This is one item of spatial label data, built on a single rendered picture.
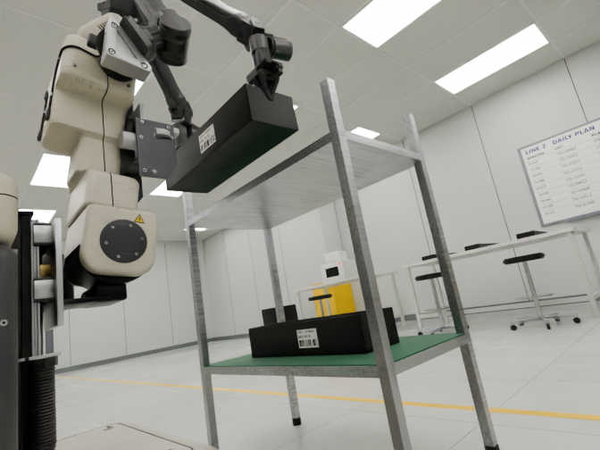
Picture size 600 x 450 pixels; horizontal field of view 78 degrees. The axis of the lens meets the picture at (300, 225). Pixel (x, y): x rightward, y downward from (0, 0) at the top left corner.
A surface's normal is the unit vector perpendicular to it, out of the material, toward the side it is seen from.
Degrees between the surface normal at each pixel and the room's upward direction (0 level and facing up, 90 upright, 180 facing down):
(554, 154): 90
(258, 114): 90
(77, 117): 90
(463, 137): 90
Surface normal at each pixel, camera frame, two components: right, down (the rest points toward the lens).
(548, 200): -0.73, -0.03
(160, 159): 0.66, -0.27
